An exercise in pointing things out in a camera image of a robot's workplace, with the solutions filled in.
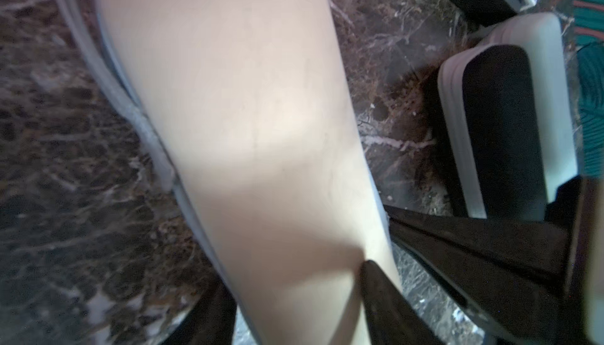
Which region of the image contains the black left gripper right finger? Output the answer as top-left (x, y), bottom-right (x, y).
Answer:
top-left (360, 260), bottom-right (442, 345)

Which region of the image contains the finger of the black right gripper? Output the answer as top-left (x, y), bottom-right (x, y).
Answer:
top-left (385, 206), bottom-right (568, 344)

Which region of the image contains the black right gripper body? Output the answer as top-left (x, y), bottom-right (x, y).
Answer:
top-left (547, 176), bottom-right (603, 344)

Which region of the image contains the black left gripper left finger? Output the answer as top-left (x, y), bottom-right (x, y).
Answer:
top-left (163, 278), bottom-right (238, 345)

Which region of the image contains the black zippered umbrella case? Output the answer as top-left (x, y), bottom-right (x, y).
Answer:
top-left (437, 45), bottom-right (548, 222)

